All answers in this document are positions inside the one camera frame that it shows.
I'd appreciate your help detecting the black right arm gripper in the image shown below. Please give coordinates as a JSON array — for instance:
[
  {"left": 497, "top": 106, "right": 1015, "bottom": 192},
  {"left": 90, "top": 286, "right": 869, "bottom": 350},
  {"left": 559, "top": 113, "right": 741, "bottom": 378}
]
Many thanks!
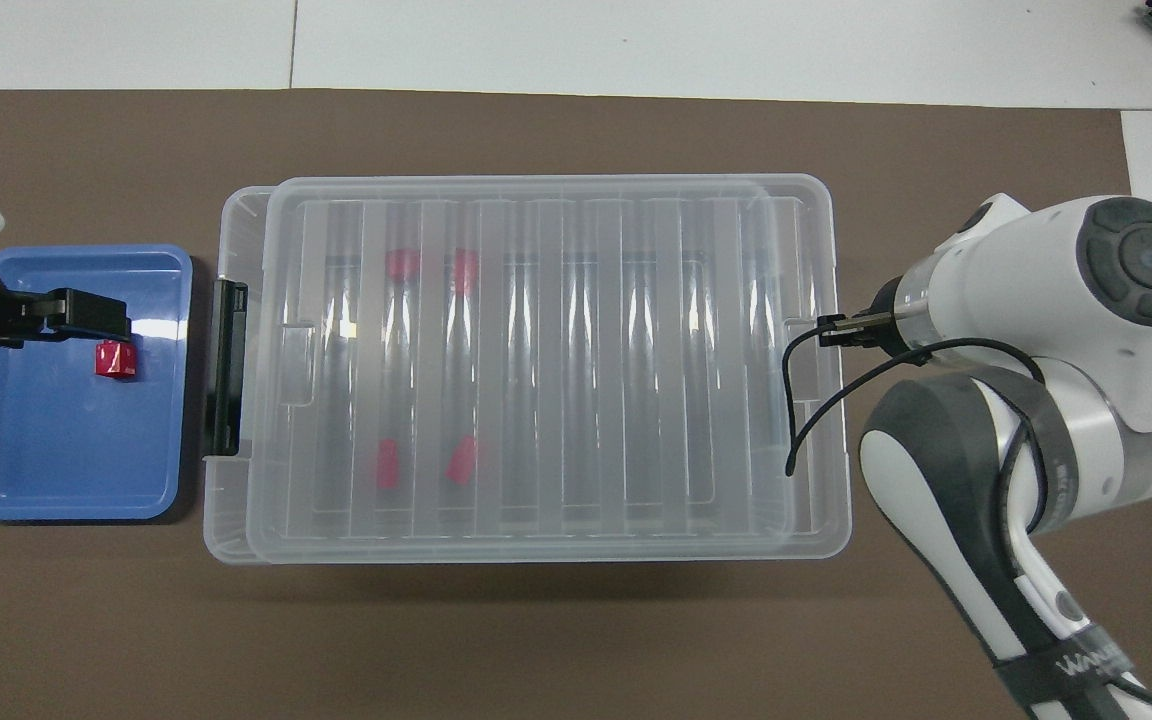
[{"left": 821, "top": 278, "right": 922, "bottom": 353}]

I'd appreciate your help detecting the clear ribbed plastic lid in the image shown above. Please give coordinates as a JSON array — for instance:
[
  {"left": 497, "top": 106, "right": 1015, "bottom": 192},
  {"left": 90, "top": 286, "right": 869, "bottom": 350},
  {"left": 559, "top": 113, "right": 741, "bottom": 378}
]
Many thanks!
[{"left": 246, "top": 173, "right": 852, "bottom": 563}]

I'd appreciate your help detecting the blue plastic tray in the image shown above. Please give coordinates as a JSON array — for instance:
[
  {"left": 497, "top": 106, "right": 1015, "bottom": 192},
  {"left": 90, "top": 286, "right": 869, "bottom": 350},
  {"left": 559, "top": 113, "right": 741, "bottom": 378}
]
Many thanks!
[{"left": 0, "top": 245, "right": 195, "bottom": 523}]

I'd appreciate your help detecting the clear plastic storage box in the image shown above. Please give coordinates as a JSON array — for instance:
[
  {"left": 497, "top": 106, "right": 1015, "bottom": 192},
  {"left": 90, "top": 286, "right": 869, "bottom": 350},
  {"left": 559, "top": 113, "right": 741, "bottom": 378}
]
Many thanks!
[{"left": 203, "top": 183, "right": 799, "bottom": 566}]

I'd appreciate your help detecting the brown table mat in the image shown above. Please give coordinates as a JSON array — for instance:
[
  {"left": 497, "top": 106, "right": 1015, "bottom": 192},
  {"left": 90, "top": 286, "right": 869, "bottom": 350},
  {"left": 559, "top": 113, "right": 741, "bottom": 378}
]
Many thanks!
[{"left": 0, "top": 88, "right": 1152, "bottom": 720}]

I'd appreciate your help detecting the black right arm gripper cable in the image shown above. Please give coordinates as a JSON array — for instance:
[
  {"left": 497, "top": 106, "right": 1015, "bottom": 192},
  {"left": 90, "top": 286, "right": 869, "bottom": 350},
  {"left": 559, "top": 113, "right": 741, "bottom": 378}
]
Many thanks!
[{"left": 782, "top": 315, "right": 1152, "bottom": 720}]

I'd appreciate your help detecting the black box handle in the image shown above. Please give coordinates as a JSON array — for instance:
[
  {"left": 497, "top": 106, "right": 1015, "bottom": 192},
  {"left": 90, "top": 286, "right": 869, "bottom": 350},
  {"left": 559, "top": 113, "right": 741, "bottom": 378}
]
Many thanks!
[{"left": 204, "top": 280, "right": 249, "bottom": 461}]

